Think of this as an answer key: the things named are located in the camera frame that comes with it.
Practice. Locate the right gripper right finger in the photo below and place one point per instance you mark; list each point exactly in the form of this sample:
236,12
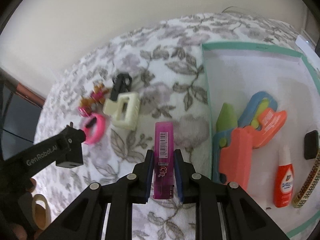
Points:
184,183

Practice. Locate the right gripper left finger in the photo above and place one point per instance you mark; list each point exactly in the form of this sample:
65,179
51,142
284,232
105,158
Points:
145,173

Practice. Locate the purple lighter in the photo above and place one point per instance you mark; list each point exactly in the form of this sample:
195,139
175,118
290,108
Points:
163,180

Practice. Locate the pink smartwatch band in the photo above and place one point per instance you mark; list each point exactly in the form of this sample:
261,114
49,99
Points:
94,128

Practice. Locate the cream hair claw clip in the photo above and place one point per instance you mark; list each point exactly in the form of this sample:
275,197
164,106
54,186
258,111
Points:
124,111

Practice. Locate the red glue bottle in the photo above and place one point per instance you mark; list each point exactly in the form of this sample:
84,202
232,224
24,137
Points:
283,185

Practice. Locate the gold patterned strip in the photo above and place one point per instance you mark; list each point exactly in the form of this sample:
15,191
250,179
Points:
309,185

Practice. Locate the black power adapter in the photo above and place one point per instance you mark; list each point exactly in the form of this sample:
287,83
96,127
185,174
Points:
71,156

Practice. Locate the pink round doll toy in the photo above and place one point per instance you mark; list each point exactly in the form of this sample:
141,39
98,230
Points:
97,96

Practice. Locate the beige tape roll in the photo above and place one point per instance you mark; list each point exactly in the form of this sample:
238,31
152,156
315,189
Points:
41,211

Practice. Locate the floral grey white blanket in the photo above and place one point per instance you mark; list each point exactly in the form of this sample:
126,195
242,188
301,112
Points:
165,63

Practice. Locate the orange blue toy gun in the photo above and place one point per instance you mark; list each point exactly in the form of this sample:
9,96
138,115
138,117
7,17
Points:
261,119

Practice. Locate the white power strip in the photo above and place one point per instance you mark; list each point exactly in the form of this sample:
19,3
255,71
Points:
305,45

